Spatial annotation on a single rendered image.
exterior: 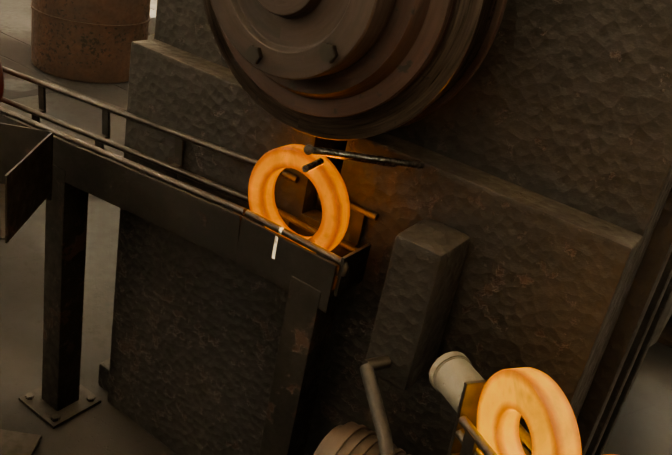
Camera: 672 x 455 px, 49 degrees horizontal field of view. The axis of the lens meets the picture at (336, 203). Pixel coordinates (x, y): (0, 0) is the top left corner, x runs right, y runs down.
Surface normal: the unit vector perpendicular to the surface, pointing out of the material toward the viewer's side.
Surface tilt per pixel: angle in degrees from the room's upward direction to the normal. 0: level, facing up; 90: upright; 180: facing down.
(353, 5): 90
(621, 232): 0
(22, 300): 0
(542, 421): 90
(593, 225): 0
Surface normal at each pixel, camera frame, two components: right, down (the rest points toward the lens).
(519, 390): -0.93, -0.01
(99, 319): 0.18, -0.89
